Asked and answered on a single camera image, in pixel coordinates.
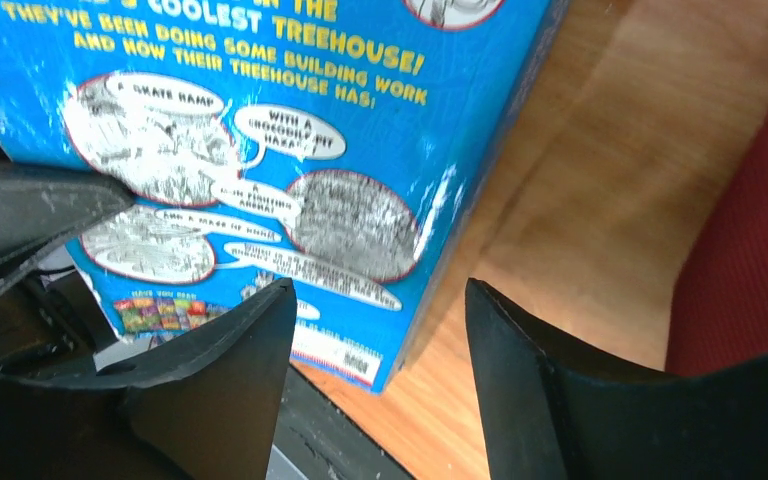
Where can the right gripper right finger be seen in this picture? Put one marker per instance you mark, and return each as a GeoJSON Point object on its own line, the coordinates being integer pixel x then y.
{"type": "Point", "coordinates": [553, 406]}

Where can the blue comic book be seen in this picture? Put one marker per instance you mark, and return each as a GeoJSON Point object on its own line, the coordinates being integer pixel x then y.
{"type": "Point", "coordinates": [339, 144]}

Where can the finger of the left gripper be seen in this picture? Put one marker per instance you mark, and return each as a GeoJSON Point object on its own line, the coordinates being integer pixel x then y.
{"type": "Point", "coordinates": [41, 208]}

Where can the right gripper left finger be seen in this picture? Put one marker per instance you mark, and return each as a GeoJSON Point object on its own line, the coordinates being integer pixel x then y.
{"type": "Point", "coordinates": [201, 406]}

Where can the red backpack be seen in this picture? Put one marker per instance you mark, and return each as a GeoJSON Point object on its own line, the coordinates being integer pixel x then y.
{"type": "Point", "coordinates": [719, 307]}

